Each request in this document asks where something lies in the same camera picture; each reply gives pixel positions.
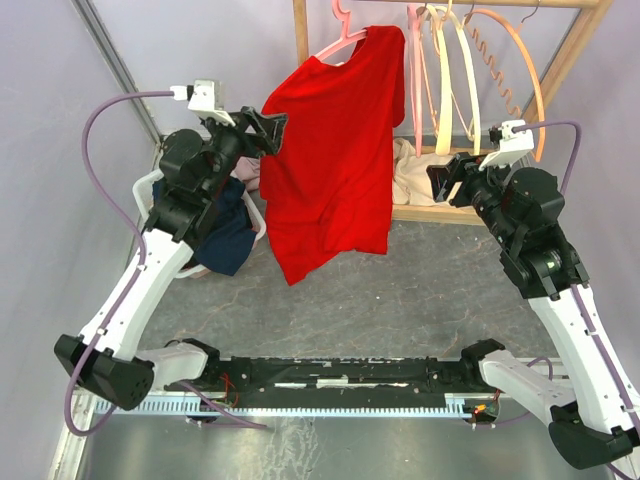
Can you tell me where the blue cable duct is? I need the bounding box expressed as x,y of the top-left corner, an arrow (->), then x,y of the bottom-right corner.
94,392 -> 476,419

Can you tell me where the peach hanger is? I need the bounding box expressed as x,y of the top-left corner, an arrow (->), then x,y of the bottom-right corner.
467,0 -> 547,162

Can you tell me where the beige cloth in rack base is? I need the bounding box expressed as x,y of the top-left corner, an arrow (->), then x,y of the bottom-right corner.
392,138 -> 452,207

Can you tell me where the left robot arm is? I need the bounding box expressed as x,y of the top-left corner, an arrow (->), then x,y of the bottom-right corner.
54,107 -> 288,411

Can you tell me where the cream hanger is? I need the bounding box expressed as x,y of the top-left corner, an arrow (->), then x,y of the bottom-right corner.
426,4 -> 453,156
440,5 -> 481,155

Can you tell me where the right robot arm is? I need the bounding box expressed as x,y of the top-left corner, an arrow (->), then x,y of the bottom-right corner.
426,154 -> 639,479

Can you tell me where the navy blue t shirt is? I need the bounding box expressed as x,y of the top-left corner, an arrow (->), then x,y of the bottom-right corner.
181,177 -> 257,276

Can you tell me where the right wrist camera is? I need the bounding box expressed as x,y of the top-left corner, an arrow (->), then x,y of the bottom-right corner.
479,120 -> 534,171

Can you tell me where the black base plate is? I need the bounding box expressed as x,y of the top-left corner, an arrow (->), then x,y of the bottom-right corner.
191,357 -> 494,410

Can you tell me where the red t shirt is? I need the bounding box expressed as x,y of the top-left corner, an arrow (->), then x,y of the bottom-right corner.
260,25 -> 405,285

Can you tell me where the corner aluminium profile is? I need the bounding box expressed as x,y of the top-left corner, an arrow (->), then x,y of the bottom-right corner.
71,0 -> 161,144

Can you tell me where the wooden clothes rack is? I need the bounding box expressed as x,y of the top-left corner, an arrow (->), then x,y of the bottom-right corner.
292,0 -> 614,226

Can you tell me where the aluminium frame rail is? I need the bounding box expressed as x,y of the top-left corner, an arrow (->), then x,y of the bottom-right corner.
47,134 -> 640,480

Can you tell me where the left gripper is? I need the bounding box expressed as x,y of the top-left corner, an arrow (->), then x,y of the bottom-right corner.
201,105 -> 289,201

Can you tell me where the white plastic basket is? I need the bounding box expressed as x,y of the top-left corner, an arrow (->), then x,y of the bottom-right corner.
132,169 -> 267,279

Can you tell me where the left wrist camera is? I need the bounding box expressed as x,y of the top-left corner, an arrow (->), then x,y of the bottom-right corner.
169,79 -> 236,127

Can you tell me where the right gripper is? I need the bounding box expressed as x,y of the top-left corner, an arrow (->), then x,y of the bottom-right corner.
425,150 -> 521,248

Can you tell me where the light pink hanger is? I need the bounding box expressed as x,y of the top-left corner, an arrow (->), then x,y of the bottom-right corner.
407,2 -> 438,154

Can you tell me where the pink cloth on floor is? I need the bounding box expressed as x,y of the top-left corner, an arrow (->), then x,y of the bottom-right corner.
234,157 -> 260,192

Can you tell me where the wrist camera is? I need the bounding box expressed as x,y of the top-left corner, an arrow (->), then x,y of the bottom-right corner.
479,120 -> 534,171
169,79 -> 236,127

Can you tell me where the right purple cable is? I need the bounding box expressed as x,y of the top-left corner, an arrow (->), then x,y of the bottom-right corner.
472,119 -> 640,480

